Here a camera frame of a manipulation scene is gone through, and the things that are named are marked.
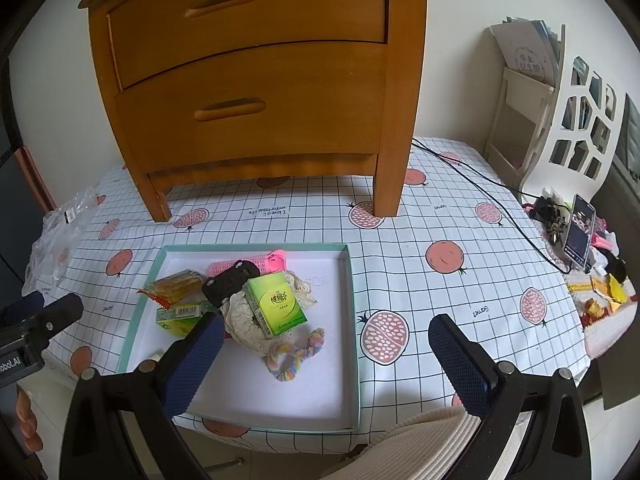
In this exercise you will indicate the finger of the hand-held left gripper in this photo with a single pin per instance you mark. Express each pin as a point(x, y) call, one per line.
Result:
point(25, 304)
point(55, 316)

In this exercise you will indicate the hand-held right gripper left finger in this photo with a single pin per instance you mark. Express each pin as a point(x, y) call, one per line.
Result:
point(192, 365)

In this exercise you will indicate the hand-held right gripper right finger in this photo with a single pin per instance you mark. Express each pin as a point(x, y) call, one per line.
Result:
point(457, 360)

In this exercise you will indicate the small green carton box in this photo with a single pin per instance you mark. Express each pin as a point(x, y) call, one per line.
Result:
point(177, 320)

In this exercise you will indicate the cream crochet cloth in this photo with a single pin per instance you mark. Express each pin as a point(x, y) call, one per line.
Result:
point(240, 325)

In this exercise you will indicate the brown cracker snack packet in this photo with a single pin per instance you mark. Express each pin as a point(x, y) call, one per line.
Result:
point(175, 284)

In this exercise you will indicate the pink hair roller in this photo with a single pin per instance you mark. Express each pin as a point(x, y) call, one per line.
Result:
point(220, 266)

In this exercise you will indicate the white tray with teal rim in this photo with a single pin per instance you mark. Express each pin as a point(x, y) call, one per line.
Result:
point(300, 385)

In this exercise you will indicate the bright pink clip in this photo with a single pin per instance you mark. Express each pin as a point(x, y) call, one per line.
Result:
point(276, 260)

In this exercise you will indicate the wooden drawer with deep front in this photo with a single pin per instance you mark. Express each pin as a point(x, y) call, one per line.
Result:
point(300, 110)

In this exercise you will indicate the person's left hand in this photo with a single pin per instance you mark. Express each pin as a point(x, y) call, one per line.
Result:
point(27, 422)

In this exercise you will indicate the clear plastic bag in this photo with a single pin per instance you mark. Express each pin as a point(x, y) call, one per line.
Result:
point(60, 240)

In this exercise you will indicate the pink mat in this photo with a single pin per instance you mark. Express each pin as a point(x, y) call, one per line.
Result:
point(610, 332)

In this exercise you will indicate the yellow snack packets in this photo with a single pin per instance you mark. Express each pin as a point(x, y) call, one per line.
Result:
point(610, 287)

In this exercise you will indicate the dark hair accessory pile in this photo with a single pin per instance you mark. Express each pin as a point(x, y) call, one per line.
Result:
point(550, 210)

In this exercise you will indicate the smartphone on stand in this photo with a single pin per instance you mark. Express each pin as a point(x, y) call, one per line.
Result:
point(577, 230)

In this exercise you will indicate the white plastic basket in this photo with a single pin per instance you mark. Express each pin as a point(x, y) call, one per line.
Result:
point(537, 175)

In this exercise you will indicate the wooden nightstand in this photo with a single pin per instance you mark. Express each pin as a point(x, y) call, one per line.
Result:
point(400, 110)

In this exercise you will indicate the white wooden rack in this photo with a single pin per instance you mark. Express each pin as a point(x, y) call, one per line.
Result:
point(520, 110)

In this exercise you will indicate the stack of paper booklets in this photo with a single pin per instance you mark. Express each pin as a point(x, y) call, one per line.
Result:
point(525, 55)

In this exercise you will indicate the wooden drawer with shallow front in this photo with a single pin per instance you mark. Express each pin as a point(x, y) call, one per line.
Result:
point(300, 10)

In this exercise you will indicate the red-brown door frame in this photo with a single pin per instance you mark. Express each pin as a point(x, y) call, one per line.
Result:
point(35, 180)

